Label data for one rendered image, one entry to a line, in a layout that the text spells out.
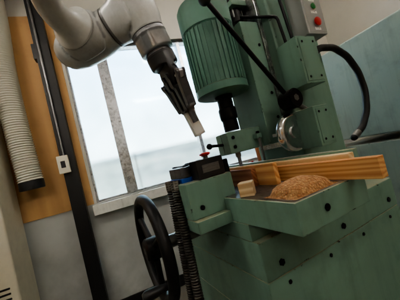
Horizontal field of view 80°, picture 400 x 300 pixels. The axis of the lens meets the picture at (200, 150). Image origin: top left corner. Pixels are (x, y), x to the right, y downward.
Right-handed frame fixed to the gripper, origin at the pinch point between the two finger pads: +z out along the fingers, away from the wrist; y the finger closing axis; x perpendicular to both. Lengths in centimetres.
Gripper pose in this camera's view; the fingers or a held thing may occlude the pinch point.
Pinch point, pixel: (194, 123)
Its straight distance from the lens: 64.7
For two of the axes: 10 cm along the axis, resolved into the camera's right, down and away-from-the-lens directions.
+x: -7.8, 4.5, -4.5
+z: 4.6, 8.8, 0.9
